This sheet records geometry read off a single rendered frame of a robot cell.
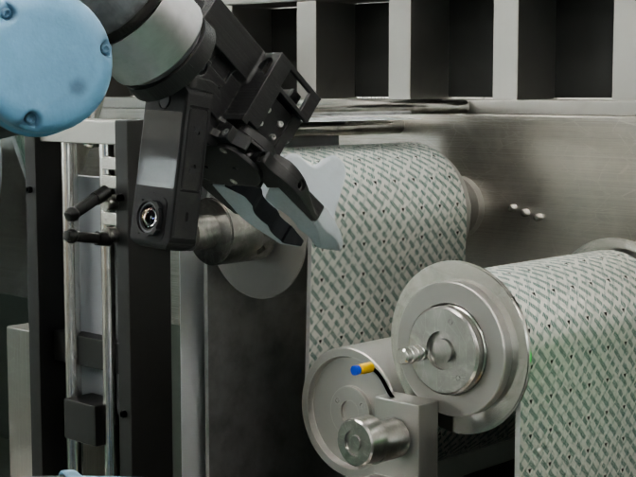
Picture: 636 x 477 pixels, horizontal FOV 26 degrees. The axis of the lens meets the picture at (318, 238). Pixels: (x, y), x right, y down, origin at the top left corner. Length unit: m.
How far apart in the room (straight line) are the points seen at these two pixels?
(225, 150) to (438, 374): 0.31
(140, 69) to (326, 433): 0.50
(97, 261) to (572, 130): 0.51
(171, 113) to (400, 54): 0.71
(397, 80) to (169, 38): 0.75
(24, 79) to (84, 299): 0.69
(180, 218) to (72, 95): 0.25
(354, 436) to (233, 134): 0.31
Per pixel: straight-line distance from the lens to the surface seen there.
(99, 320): 1.36
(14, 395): 1.79
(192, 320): 1.43
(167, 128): 0.95
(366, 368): 1.17
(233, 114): 0.96
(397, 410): 1.18
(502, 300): 1.14
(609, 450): 1.28
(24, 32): 0.71
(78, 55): 0.72
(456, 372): 1.15
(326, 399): 1.29
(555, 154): 1.49
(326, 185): 1.02
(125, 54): 0.91
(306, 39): 1.73
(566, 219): 1.49
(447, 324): 1.15
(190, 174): 0.95
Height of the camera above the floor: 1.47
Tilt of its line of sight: 6 degrees down
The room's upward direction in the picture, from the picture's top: straight up
